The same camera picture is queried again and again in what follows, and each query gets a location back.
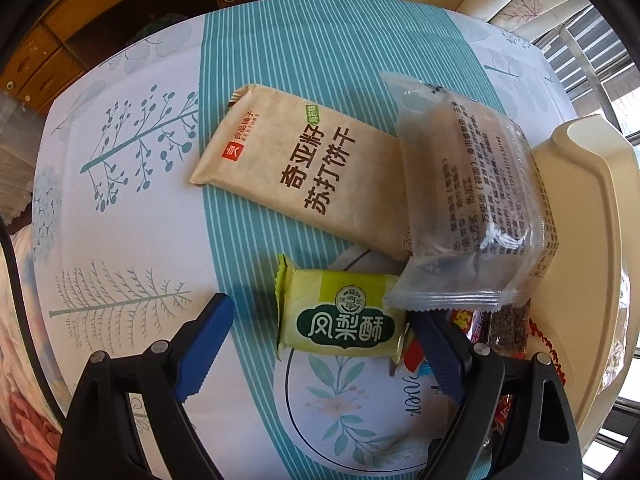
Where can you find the leaf print tablecloth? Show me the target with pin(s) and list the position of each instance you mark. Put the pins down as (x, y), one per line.
(150, 210)

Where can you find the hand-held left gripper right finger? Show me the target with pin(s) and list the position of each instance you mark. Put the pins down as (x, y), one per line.
(442, 355)

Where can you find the wooden desk with drawers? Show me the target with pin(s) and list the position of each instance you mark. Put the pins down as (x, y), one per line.
(125, 0)

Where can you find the white leaf print curtain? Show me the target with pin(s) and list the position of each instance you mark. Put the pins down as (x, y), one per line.
(525, 0)

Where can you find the red orange snack packet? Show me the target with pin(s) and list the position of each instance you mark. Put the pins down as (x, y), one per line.
(465, 325)

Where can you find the blue snack packet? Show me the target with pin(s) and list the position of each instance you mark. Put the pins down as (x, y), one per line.
(426, 369)

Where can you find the clear packet with grey cake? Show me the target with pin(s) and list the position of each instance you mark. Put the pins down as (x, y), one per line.
(465, 200)

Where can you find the clear dark seed snack packet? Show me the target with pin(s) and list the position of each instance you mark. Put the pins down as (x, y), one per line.
(507, 330)

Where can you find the green pineapple cake packet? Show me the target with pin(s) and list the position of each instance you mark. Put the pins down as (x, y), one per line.
(340, 310)

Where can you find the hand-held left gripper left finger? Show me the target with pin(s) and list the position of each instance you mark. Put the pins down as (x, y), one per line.
(207, 345)

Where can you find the white lace cover cloth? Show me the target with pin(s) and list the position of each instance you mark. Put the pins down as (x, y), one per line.
(20, 160)

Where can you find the floral blanket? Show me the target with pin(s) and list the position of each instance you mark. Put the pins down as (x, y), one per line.
(25, 385)

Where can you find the tan cracker packet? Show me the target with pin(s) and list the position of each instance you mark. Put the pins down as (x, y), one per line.
(290, 160)

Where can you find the cream plastic basket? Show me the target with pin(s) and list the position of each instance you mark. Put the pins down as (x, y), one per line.
(600, 210)

